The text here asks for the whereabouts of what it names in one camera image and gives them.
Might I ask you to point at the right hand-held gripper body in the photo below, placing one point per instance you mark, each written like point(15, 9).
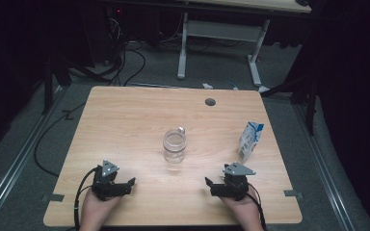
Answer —
point(236, 186)

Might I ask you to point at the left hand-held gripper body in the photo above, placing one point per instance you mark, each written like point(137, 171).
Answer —
point(104, 186)

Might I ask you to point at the white and blue bag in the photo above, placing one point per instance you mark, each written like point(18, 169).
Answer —
point(250, 141)

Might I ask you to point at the clear glass jar with lid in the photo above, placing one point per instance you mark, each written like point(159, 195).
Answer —
point(174, 150)

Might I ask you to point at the person's right hand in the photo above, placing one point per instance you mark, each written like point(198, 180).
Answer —
point(247, 208)

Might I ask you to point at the person's left hand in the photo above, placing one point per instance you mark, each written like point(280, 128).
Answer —
point(96, 210)

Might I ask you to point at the grey tape piece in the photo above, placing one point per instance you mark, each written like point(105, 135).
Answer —
point(293, 193)
point(54, 197)

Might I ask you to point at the white paper scrap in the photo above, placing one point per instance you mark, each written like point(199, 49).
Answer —
point(207, 85)

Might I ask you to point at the black metal stand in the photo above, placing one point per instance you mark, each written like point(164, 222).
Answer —
point(311, 109)
point(47, 93)

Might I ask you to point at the black computer tower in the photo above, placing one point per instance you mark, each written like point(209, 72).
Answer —
point(109, 29)

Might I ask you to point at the metal floor rail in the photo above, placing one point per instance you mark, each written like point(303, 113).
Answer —
point(324, 166)
point(19, 157)

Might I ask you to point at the white-frame desk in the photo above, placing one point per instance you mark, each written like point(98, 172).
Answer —
point(221, 30)

